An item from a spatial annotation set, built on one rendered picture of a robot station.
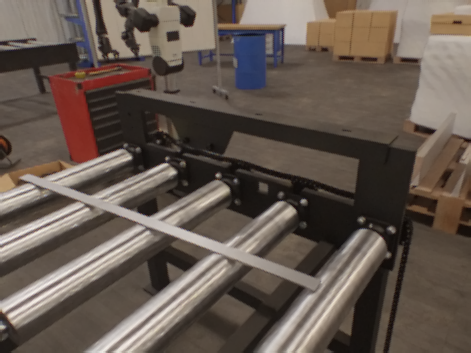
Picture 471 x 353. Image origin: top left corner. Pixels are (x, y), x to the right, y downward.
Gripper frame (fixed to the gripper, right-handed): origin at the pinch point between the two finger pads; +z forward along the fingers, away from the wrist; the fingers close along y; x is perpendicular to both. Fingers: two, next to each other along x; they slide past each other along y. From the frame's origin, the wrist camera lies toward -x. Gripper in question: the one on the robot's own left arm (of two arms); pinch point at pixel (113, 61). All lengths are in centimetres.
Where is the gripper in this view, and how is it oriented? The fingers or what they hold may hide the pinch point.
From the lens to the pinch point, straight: 358.1
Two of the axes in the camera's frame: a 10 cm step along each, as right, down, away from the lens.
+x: 8.3, 0.3, -5.6
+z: 2.1, 9.1, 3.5
